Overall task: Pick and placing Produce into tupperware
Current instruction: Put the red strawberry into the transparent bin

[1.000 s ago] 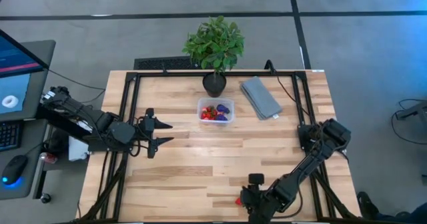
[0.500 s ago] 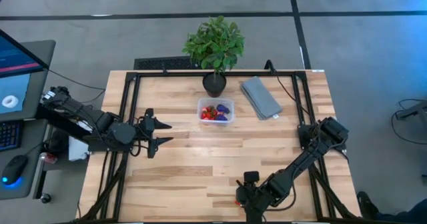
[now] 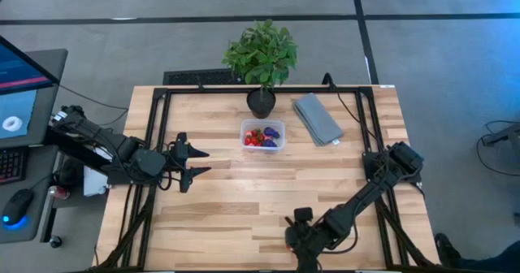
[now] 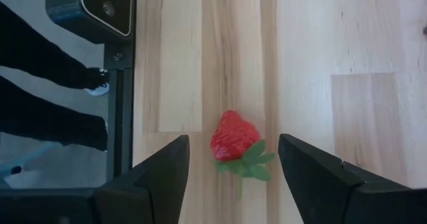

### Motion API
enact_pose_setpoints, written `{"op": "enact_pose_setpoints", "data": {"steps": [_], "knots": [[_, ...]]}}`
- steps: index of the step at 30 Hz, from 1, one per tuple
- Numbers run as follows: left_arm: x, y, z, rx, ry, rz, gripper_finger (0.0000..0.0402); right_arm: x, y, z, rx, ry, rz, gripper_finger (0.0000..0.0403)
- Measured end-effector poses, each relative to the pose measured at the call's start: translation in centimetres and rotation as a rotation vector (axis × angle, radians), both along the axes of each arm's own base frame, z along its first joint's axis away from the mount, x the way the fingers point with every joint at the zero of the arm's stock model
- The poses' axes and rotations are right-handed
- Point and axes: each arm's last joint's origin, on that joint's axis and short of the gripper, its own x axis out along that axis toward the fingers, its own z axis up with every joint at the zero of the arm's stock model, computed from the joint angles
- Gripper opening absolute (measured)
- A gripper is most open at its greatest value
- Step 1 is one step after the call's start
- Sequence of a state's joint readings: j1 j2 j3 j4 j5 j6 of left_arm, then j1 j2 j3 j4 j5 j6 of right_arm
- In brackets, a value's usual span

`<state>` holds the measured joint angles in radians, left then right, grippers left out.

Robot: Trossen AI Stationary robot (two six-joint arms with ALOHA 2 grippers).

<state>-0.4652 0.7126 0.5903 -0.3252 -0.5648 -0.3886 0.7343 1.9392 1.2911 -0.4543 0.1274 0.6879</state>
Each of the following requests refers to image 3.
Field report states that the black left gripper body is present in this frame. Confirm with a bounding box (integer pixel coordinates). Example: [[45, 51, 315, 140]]
[[167, 132, 192, 194]]

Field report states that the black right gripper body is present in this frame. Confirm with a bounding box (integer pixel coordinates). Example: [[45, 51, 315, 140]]
[[285, 222, 326, 262]]

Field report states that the clear plastic tupperware container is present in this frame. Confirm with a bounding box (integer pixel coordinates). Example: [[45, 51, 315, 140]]
[[239, 118, 287, 153]]

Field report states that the black plant pot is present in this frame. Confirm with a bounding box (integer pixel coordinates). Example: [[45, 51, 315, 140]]
[[246, 87, 277, 119]]

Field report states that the green leafy plant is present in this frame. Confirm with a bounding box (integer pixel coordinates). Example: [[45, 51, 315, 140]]
[[221, 19, 299, 99]]

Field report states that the grey folded cloth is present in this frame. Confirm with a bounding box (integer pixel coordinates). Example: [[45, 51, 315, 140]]
[[292, 92, 345, 147]]

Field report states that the red and silver can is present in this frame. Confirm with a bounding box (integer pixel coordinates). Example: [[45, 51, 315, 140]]
[[47, 185, 72, 201]]

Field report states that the person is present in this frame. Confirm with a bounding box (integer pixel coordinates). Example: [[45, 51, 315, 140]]
[[433, 232, 520, 273]]

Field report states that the grey computer desk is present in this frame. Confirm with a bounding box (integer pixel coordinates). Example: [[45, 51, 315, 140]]
[[0, 48, 69, 245]]

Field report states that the black keyboard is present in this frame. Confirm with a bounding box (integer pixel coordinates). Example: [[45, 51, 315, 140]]
[[0, 146, 26, 184]]

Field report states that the black computer mouse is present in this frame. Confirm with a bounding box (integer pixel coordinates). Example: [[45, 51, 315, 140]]
[[1, 188, 34, 228]]

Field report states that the computer monitor blue screen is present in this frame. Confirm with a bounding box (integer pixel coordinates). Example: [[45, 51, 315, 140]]
[[0, 35, 61, 141]]

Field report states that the dark equipment stand base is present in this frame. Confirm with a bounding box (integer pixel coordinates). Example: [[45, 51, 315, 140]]
[[482, 122, 520, 154]]

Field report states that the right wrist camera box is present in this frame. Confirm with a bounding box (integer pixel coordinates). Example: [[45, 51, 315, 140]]
[[292, 206, 314, 224]]

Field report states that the black aluminium table frame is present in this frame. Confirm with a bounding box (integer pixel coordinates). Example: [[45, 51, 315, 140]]
[[93, 84, 444, 273]]

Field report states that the black power cable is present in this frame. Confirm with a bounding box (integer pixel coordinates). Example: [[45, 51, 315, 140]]
[[322, 71, 393, 156]]

